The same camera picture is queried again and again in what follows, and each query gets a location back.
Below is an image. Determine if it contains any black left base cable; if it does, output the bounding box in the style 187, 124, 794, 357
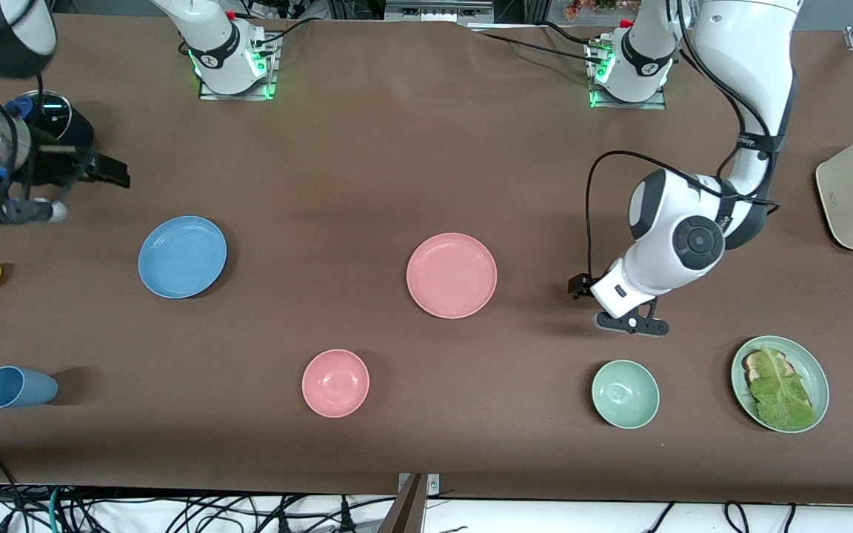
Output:
536, 21, 595, 47
469, 27, 605, 66

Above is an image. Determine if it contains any black base cable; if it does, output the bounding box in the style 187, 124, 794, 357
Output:
252, 15, 318, 51
536, 21, 595, 47
469, 27, 605, 66

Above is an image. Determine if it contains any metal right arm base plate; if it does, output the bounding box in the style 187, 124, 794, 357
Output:
197, 31, 280, 101

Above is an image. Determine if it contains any green lettuce leaf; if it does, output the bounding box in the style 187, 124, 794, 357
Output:
749, 346, 818, 432

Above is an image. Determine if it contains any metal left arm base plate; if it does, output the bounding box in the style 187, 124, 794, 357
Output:
588, 38, 669, 110

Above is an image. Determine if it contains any pink plate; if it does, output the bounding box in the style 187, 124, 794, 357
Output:
405, 232, 498, 320

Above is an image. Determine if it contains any black right base cable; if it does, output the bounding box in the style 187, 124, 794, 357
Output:
252, 15, 318, 51

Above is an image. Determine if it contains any grey metal frame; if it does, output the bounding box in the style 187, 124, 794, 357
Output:
384, 0, 495, 23

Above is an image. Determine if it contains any toast bread slice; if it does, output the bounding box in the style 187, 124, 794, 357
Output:
741, 350, 790, 386

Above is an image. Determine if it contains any dark brown support leg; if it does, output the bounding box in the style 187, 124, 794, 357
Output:
376, 474, 427, 533

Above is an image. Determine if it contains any orange red toy food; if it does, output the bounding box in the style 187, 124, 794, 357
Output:
564, 0, 624, 20

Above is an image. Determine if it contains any metal clamp bracket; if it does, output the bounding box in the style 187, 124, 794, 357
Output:
397, 472, 441, 495

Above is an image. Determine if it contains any green bowl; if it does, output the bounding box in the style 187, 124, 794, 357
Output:
591, 359, 660, 430

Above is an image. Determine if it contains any brown table cover cloth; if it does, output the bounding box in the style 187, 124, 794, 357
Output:
0, 11, 853, 506

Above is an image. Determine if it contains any black pot with blue handle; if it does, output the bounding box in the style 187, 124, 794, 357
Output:
3, 89, 96, 160

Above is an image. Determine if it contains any green plate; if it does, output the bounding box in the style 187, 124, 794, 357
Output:
730, 335, 831, 434

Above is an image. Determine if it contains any blue cup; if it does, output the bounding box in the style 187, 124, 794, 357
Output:
0, 366, 59, 409

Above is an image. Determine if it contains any blue plate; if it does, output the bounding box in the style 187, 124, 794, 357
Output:
138, 215, 228, 300

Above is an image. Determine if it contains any pink bowl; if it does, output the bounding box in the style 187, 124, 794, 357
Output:
301, 349, 370, 419

